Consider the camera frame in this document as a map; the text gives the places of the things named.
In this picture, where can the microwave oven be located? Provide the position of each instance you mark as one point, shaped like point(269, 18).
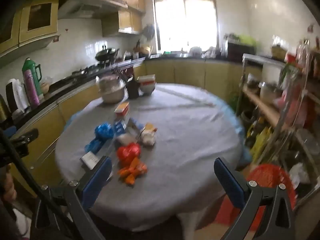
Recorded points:
point(240, 51)

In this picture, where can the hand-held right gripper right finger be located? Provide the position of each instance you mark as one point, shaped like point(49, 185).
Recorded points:
point(228, 180)

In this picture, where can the metal shelf rack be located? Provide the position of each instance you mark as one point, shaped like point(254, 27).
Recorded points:
point(265, 110)

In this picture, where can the steel pot with lid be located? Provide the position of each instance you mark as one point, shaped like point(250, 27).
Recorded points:
point(268, 92)

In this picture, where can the pink plastic bag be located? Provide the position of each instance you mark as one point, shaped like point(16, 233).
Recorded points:
point(295, 105)

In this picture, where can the steel basin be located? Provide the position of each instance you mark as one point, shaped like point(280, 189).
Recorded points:
point(111, 95)

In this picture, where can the person's left hand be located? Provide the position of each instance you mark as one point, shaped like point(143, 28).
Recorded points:
point(8, 187)

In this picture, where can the red and yellow box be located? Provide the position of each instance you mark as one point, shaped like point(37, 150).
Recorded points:
point(122, 110)

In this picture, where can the white dish stack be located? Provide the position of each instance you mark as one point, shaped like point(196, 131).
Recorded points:
point(195, 50)

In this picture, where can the white tissue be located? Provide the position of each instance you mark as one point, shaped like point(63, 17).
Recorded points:
point(147, 138)

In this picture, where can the window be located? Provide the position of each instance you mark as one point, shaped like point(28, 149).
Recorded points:
point(185, 17)

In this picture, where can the yellow base cabinets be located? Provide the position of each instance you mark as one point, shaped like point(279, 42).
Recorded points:
point(190, 72)

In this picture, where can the green basin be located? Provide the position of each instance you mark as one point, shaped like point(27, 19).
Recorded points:
point(247, 39)

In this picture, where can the yellow plastic bag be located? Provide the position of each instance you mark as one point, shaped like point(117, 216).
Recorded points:
point(260, 142)

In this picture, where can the purple thermos bottle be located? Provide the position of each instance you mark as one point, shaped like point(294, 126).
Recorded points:
point(32, 92)

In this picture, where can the white and black appliance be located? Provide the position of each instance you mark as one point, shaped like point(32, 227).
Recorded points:
point(18, 92)

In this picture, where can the yellow bowl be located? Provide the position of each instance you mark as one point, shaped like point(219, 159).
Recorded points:
point(146, 49)

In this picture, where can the clear bag of food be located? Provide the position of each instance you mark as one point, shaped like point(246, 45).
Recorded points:
point(46, 86)

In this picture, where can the steel range hood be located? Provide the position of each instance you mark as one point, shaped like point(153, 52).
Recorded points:
point(95, 7)

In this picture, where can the black chopstick holder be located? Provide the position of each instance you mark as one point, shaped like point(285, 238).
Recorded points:
point(132, 90)

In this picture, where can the clear plastic bottle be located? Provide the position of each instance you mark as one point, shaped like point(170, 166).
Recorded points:
point(303, 52)

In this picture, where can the yellow pot with lid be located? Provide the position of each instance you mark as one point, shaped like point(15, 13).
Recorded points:
point(278, 52)

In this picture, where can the green thermos jug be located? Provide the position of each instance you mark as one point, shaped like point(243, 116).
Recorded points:
point(30, 67)

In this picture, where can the gas stove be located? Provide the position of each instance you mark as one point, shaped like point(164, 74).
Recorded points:
point(87, 69)

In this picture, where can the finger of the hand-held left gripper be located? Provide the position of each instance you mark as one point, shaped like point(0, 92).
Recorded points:
point(27, 136)
point(10, 131)

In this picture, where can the red-banded white bowl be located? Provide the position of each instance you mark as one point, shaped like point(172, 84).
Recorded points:
point(148, 88)

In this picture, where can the red plastic bag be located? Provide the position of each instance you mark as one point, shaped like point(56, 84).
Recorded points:
point(128, 152)

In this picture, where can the red cup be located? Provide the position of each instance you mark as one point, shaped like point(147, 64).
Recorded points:
point(290, 58)

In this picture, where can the clear plastic wrapper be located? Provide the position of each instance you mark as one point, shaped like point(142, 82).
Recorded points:
point(125, 138)

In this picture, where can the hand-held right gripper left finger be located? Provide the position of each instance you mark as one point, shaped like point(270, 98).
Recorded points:
point(97, 180)

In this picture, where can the black wok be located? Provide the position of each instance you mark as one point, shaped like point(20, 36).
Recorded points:
point(106, 54)

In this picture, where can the small white box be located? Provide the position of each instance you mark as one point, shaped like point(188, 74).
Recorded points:
point(88, 159)

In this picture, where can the blue plastic bag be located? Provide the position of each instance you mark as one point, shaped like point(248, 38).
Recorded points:
point(102, 132)

